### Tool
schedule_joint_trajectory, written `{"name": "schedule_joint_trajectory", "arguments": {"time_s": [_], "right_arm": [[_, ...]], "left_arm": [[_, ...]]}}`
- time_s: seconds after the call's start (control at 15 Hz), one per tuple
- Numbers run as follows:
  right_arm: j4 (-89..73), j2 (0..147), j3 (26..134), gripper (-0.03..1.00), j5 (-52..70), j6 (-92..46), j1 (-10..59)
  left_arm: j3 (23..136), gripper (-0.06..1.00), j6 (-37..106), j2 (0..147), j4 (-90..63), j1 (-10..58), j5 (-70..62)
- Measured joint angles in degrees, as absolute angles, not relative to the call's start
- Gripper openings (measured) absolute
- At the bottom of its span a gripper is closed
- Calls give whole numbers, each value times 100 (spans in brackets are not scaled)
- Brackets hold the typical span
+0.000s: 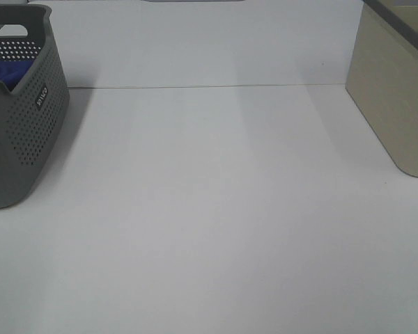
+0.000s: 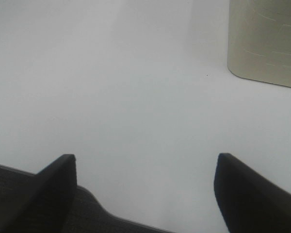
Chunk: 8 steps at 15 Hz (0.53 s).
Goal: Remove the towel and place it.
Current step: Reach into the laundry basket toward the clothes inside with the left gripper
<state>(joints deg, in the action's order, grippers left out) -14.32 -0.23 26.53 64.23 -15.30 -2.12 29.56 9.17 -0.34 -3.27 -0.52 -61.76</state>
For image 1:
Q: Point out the blue microfiber towel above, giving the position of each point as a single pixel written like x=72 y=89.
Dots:
x=11 y=72

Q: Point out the grey perforated plastic basket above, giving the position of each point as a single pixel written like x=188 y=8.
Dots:
x=32 y=114

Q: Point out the beige plastic bin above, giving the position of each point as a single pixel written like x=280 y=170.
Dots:
x=383 y=77

